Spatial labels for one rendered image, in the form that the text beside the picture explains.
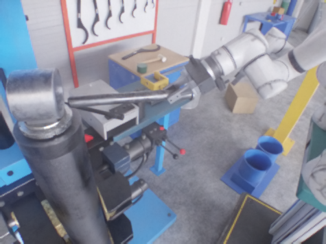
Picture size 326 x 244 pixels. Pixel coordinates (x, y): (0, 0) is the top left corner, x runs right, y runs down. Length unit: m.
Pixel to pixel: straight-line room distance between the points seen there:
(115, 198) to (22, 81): 0.67
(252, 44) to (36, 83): 0.62
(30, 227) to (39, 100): 0.64
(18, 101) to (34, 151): 0.16
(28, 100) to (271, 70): 0.68
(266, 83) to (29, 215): 1.07
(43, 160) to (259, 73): 0.70
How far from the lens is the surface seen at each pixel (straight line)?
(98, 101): 0.67
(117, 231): 1.51
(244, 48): 0.70
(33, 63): 1.07
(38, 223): 1.10
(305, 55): 0.78
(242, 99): 3.38
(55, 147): 0.68
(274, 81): 0.69
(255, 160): 2.52
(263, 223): 2.01
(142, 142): 1.28
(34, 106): 0.63
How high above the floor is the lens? 1.93
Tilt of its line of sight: 40 degrees down
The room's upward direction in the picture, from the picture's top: 7 degrees clockwise
